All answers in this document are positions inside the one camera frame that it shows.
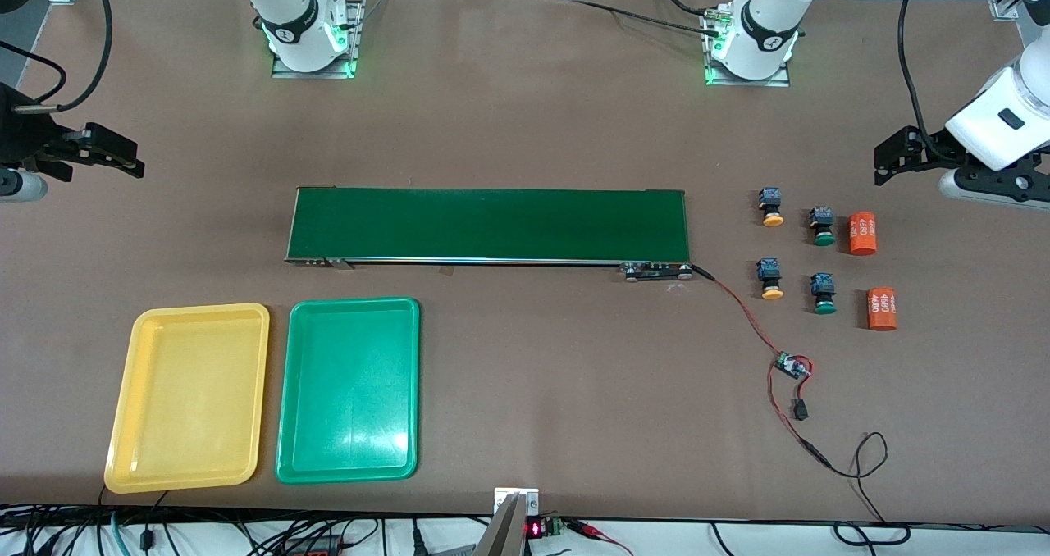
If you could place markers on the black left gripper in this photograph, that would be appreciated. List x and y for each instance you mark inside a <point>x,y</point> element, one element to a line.
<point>929,149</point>

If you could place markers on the yellow push button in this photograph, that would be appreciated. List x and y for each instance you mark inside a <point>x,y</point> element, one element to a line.
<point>771,279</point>
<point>771,206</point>

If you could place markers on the green conveyor belt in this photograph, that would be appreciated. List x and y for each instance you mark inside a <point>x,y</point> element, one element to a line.
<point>492,224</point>

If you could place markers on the red digit display module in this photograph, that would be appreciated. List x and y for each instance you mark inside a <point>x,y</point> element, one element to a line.
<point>535,529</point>

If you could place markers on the orange cylindrical battery cell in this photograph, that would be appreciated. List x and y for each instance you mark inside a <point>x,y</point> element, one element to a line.
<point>862,233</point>
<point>882,308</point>

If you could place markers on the small black plug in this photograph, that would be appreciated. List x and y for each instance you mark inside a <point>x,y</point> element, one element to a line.
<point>800,411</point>

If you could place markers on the yellow plastic tray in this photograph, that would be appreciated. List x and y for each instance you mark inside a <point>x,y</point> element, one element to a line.
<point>189,400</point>

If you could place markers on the small circuit board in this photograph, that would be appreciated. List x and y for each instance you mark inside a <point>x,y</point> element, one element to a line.
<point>792,366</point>

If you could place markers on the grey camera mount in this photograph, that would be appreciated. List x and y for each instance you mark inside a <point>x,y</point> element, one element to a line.
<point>513,523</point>

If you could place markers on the green plastic tray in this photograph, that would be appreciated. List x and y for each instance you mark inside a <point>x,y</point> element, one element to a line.
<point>349,392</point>

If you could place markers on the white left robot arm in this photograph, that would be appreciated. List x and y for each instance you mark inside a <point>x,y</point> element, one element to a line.
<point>767,23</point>

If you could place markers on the red clip lead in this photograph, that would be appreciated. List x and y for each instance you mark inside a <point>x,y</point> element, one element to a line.
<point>591,530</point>

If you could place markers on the green push button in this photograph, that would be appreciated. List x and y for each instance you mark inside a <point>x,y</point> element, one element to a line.
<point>824,293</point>
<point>823,225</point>

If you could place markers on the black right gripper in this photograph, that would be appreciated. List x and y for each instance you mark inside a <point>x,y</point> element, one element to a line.
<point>26,134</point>

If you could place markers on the aluminium arm base plate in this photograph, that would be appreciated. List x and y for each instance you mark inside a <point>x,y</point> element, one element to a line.
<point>312,73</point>
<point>746,83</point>

